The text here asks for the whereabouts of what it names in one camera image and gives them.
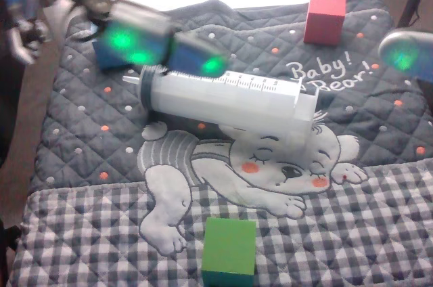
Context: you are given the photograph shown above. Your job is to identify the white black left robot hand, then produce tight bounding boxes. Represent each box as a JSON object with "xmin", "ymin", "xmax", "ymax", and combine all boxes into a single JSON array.
[{"xmin": 50, "ymin": 0, "xmax": 229, "ymax": 79}]

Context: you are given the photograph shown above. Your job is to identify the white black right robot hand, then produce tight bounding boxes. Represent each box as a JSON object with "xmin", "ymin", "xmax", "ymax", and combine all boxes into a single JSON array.
[{"xmin": 378, "ymin": 28, "xmax": 433, "ymax": 85}]

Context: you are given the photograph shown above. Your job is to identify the large clear plastic syringe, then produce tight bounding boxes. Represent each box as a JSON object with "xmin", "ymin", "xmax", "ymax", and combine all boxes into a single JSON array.
[{"xmin": 122, "ymin": 65, "xmax": 321, "ymax": 146}]

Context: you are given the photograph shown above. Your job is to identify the blue cube block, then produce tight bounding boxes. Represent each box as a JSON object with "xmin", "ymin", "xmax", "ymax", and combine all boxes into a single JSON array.
[{"xmin": 92, "ymin": 37, "xmax": 137, "ymax": 72}]

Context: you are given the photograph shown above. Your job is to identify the red cube block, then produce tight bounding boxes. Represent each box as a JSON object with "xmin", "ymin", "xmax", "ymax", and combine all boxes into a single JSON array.
[{"xmin": 302, "ymin": 0, "xmax": 347, "ymax": 46}]

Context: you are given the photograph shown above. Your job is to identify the grey bear print quilt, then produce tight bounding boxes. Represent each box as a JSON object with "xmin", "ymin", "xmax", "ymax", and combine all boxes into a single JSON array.
[{"xmin": 8, "ymin": 0, "xmax": 433, "ymax": 287}]

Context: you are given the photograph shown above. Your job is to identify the green cube block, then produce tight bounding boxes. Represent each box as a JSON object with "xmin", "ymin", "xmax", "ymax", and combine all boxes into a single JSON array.
[{"xmin": 201, "ymin": 217, "xmax": 257, "ymax": 287}]

